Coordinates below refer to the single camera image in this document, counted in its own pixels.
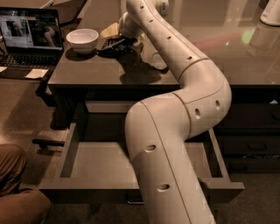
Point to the white cylindrical robot base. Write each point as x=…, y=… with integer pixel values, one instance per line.
x=271, y=13

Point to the metal drawer handle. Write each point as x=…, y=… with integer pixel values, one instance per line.
x=134, y=198

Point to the dark side drawer cabinet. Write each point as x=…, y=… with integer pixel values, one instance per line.
x=249, y=136

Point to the black chair base leg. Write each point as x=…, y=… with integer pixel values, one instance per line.
x=42, y=143

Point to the white sticky note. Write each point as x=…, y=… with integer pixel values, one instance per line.
x=36, y=73

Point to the grey cabinet counter unit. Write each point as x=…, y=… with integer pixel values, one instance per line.
x=229, y=32

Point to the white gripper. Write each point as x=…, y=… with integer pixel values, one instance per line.
x=126, y=26

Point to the clear plastic water bottle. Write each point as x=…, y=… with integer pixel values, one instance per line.
x=157, y=61

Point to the white ceramic bowl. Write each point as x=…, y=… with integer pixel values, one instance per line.
x=83, y=41

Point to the open grey top drawer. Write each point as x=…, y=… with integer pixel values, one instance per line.
x=94, y=165

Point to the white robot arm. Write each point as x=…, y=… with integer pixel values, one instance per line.
x=157, y=127

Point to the black laptop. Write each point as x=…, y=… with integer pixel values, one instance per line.
x=32, y=40

